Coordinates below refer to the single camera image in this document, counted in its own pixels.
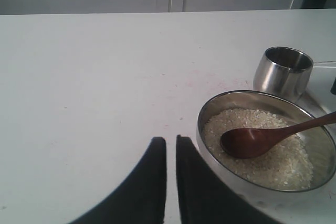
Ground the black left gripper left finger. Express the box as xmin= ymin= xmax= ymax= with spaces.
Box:
xmin=72 ymin=137 xmax=166 ymax=223

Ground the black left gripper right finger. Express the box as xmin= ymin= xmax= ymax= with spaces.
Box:
xmin=176 ymin=135 xmax=275 ymax=223

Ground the brown wooden spoon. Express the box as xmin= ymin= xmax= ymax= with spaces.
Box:
xmin=220 ymin=112 xmax=335 ymax=159

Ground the steel bowl with rice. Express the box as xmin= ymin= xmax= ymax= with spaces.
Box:
xmin=197 ymin=90 xmax=335 ymax=195

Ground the small steel cup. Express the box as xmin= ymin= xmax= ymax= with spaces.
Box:
xmin=253 ymin=46 xmax=313 ymax=102

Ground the white plastic tray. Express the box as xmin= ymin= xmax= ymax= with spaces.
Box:
xmin=301 ymin=60 xmax=336 ymax=120

